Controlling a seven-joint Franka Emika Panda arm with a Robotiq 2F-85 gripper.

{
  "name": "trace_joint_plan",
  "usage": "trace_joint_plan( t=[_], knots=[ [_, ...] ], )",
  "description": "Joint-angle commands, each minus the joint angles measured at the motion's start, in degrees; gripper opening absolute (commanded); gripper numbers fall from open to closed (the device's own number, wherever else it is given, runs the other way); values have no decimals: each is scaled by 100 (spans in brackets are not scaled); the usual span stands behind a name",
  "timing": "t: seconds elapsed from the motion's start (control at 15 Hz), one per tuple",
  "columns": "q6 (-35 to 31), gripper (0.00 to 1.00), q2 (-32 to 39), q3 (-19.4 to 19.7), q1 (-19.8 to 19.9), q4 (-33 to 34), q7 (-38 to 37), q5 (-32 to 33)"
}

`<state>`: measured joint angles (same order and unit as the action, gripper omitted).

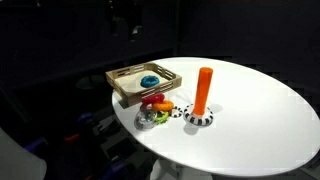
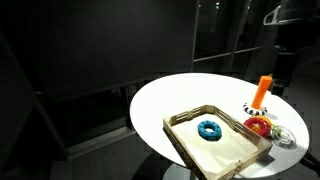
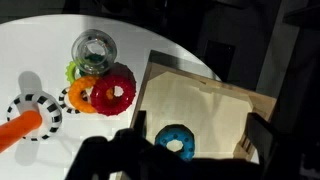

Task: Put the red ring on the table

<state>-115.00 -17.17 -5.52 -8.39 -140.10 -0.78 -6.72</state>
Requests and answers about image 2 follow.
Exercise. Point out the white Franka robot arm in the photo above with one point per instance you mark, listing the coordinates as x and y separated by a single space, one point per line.
271 16

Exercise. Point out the wooden slatted tray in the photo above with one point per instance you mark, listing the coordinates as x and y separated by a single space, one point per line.
216 156

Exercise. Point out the dark metal window frame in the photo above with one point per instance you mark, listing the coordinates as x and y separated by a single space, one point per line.
213 57

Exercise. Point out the grey round table pedestal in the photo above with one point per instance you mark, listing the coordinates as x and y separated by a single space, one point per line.
175 173

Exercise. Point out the orange stacker cone post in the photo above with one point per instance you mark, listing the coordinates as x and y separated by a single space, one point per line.
261 91

